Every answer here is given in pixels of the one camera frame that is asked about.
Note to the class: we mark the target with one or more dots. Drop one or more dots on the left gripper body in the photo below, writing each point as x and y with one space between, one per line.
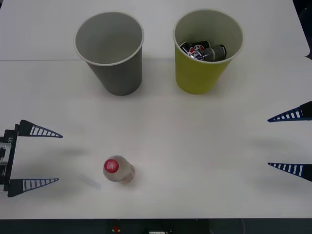
7 156

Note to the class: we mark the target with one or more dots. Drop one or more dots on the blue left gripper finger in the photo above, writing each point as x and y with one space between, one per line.
26 128
18 187

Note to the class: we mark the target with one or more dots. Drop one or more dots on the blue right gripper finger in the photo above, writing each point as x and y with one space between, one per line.
304 112
306 170

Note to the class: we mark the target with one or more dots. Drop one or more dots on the clear bottle with red cap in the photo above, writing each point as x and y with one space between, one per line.
117 170

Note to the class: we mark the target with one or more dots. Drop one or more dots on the grey plastic bin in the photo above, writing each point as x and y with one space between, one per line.
114 78

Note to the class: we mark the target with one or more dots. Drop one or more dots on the dark grey can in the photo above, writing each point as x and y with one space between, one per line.
215 52

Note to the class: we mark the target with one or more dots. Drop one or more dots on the yellow-green plastic bin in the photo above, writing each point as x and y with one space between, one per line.
197 78

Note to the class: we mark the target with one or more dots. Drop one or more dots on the black can with blue-red print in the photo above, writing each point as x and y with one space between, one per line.
192 48

